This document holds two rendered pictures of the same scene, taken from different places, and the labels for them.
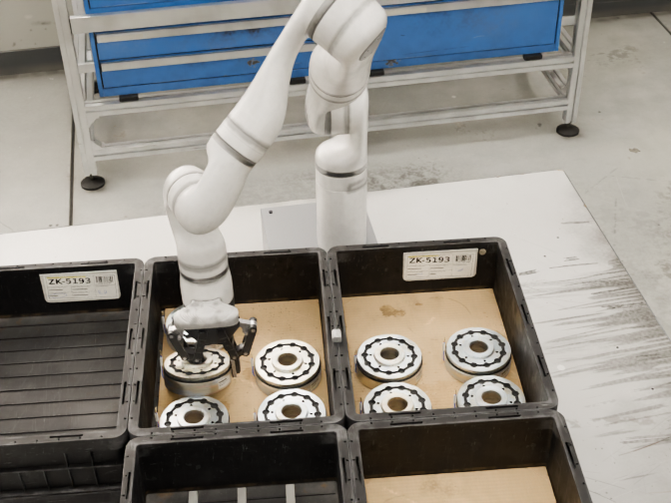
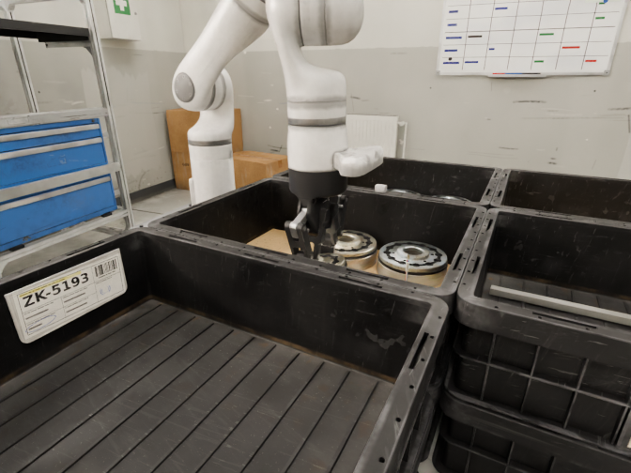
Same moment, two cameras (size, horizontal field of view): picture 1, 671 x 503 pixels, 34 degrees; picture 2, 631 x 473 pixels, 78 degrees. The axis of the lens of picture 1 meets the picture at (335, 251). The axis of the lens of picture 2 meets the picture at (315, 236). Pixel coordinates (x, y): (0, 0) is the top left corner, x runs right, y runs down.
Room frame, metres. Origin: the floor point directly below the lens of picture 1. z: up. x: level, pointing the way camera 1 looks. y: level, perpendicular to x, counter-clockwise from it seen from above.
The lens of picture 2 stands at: (0.96, 0.61, 1.11)
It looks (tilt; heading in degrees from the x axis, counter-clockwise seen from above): 22 degrees down; 301
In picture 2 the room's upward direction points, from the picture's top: straight up
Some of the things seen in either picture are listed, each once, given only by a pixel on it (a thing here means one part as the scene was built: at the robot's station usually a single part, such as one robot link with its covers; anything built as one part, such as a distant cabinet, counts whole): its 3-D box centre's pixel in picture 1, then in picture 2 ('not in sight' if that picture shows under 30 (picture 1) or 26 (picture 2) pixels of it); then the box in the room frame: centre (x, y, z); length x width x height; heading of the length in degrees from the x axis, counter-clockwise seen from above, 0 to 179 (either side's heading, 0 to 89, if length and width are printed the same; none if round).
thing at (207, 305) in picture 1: (205, 287); (330, 141); (1.20, 0.19, 1.04); 0.11 x 0.09 x 0.06; 3
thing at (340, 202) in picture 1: (341, 203); (214, 181); (1.61, -0.01, 0.89); 0.09 x 0.09 x 0.17; 18
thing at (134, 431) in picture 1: (237, 337); (326, 222); (1.22, 0.15, 0.92); 0.40 x 0.30 x 0.02; 4
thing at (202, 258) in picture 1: (196, 221); (307, 53); (1.22, 0.19, 1.14); 0.09 x 0.07 x 0.15; 26
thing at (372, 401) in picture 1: (396, 407); not in sight; (1.13, -0.09, 0.86); 0.10 x 0.10 x 0.01
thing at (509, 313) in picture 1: (431, 349); (389, 201); (1.24, -0.15, 0.87); 0.40 x 0.30 x 0.11; 4
